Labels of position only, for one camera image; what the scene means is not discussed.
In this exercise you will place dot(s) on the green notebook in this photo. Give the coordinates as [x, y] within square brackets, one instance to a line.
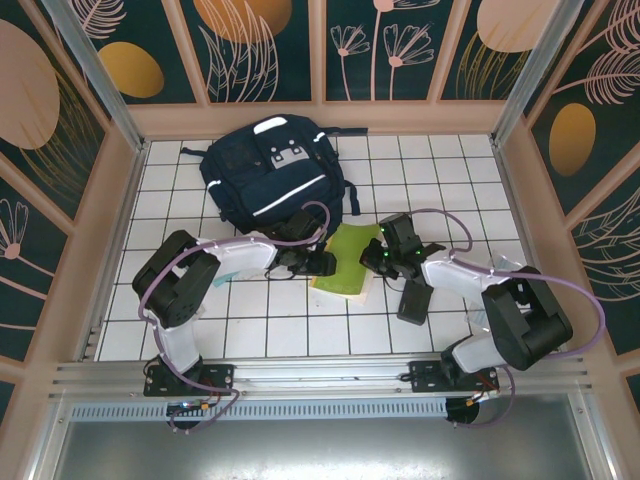
[347, 265]

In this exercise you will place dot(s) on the yellow picture book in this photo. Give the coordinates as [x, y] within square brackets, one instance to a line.
[366, 292]

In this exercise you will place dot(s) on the black pencil case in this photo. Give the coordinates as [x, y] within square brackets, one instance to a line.
[415, 302]

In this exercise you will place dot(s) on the navy blue backpack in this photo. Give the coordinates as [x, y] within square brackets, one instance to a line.
[270, 175]

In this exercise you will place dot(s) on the light blue sticky notepad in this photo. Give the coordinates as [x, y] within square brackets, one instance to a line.
[222, 281]

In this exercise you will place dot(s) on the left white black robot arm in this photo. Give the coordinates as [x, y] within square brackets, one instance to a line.
[185, 290]

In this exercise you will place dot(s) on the yellow power connector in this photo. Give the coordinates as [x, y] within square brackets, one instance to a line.
[472, 401]

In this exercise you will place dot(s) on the grey metal sheet panel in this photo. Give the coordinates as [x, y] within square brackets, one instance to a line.
[320, 450]

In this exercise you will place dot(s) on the small circuit board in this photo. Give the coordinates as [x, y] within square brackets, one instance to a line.
[187, 406]

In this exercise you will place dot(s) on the long aluminium mounting rail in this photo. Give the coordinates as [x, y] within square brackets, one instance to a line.
[320, 375]

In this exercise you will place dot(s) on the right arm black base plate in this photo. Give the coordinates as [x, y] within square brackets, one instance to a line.
[425, 375]

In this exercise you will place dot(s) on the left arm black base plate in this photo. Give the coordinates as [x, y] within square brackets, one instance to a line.
[215, 377]

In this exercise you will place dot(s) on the aluminium side rail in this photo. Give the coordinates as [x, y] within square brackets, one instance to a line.
[126, 200]

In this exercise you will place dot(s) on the aluminium corner post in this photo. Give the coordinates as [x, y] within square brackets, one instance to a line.
[97, 75]
[536, 75]

